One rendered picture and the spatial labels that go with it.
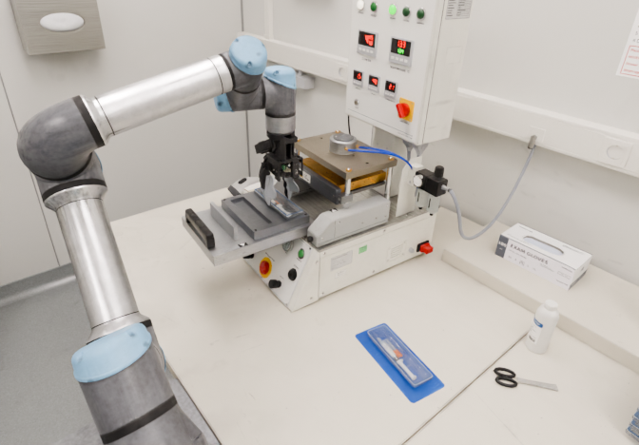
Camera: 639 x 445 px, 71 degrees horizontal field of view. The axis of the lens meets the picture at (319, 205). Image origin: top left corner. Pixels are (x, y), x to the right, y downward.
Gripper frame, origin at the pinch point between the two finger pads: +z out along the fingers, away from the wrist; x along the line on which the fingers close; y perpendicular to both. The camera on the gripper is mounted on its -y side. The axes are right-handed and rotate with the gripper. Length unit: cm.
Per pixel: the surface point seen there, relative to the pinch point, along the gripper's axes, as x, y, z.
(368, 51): 33.9, -5.9, -35.1
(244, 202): -6.5, -7.3, 3.0
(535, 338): 37, 61, 22
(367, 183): 23.2, 10.5, -3.0
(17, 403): -82, -67, 101
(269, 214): -5.0, 4.4, 1.7
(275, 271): -3.8, 4.8, 20.8
